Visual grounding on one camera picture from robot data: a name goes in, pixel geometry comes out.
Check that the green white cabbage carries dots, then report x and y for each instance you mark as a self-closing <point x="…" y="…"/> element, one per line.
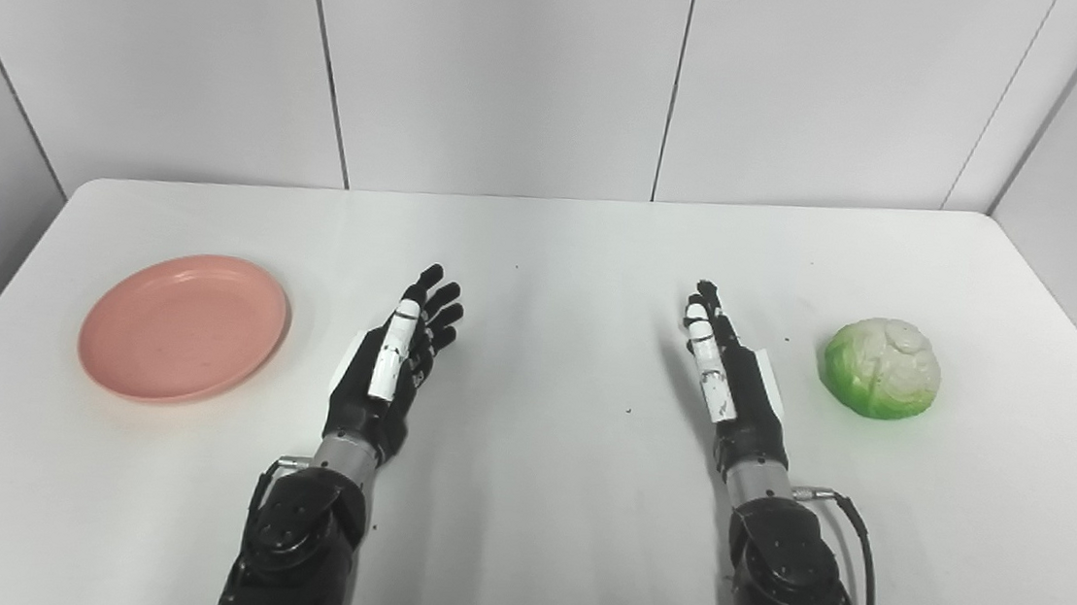
<point x="884" y="370"/>

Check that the pink round plate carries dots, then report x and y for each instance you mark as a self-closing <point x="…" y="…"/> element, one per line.
<point x="183" y="328"/>

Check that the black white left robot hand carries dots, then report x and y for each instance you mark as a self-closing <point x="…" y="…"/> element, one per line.
<point x="365" y="395"/>

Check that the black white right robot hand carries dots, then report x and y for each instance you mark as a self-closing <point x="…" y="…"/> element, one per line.
<point x="751" y="409"/>

